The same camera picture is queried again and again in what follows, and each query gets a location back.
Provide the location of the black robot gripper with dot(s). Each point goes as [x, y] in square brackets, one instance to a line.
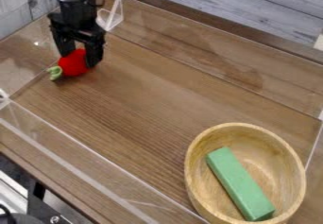
[73, 25]

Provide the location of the green rectangular block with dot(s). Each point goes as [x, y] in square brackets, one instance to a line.
[242, 188]

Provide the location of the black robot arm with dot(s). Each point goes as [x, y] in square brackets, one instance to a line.
[73, 25]

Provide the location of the clear acrylic tray wall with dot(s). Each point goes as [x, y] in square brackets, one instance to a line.
[103, 137]

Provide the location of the wooden bowl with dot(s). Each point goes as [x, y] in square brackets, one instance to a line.
[270, 161]

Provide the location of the black metal bracket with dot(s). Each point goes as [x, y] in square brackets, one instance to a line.
[39, 209]

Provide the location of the red plush strawberry toy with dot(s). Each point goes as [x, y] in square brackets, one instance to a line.
[69, 66]

